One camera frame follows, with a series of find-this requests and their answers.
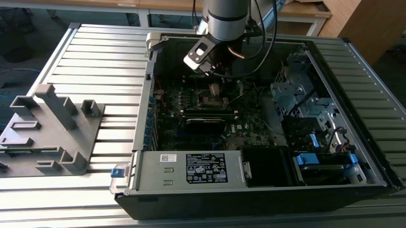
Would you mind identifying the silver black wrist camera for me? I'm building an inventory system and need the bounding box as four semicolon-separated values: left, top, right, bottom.
182;35;220;76

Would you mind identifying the hard disk in blue carrier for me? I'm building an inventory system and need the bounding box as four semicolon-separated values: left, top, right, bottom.
292;153;360;186

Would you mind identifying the grey parts rack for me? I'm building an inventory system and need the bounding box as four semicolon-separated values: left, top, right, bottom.
0;83;105;178

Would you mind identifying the wooden cabinet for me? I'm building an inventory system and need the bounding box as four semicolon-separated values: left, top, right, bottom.
316;0;406;67

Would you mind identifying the grey case handle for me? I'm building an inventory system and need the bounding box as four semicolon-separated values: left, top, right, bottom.
144;32;165;58

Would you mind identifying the grey power supply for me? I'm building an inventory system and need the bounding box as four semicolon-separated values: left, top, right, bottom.
134;150;251;191

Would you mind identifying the thin metal locking lever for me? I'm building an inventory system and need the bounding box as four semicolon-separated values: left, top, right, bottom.
227;93;245;105

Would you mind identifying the coloured power wire bundle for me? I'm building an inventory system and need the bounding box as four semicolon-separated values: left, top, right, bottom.
335;140;355;154

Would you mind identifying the green motherboard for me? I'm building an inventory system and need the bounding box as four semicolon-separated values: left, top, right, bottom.
152;73;279;152

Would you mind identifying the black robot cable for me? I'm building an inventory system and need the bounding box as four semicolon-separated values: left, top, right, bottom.
206;0;279;80

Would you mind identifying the green RAM stick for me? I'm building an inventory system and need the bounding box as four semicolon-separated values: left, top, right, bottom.
3;147;60;154

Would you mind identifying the wooden desk white frame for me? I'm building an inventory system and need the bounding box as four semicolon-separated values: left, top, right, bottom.
0;0;332;36

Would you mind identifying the black RAM slot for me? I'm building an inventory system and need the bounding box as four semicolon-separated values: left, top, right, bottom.
178;110;239;114
178;115;239;120
178;113;239;117
178;108;239;112

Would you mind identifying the blue case latch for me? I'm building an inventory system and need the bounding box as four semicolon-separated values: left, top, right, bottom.
110;167;126;179

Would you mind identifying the black PC case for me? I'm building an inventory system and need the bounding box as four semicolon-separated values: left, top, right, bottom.
109;32;406;221

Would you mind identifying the CPU socket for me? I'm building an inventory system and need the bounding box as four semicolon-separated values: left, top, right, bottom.
196;89;231;110

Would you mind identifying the metal drive cage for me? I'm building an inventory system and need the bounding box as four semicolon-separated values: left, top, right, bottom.
268;52;344;135

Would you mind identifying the brown chipset heat sink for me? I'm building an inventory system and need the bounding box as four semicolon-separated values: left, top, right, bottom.
227;137;245;147

